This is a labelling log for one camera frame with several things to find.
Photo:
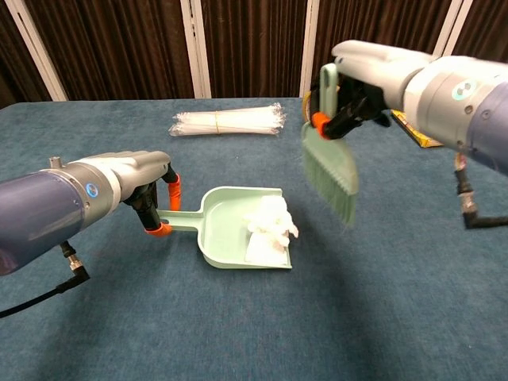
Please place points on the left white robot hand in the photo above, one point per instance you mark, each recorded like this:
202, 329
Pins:
147, 166

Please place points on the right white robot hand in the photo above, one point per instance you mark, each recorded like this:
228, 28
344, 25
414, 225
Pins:
377, 67

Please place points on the mint green plastic dustpan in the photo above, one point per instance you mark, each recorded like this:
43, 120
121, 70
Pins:
222, 234

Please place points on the mint green hand broom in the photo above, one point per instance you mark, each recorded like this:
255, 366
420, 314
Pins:
329, 166

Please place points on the white paper ball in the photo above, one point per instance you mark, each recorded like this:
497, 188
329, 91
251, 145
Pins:
287, 230

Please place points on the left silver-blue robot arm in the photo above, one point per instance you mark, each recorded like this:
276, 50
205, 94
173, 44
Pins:
39, 210

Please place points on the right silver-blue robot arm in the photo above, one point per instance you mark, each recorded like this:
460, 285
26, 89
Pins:
468, 111

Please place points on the dark brown curtain panel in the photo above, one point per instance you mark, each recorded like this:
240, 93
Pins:
12, 59
254, 47
488, 28
377, 20
119, 47

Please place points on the yellow packing tape roll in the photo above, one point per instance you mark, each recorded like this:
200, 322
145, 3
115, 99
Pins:
306, 107

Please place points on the yellow snack package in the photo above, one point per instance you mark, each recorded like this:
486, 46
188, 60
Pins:
422, 139

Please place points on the bundle of wrapped white straws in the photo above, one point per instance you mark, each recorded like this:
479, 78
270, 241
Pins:
226, 121

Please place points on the blue felt table cover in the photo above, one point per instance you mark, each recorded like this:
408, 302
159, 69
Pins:
238, 325

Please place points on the white partition frame post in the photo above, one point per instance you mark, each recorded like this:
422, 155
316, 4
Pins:
310, 39
35, 47
195, 47
450, 24

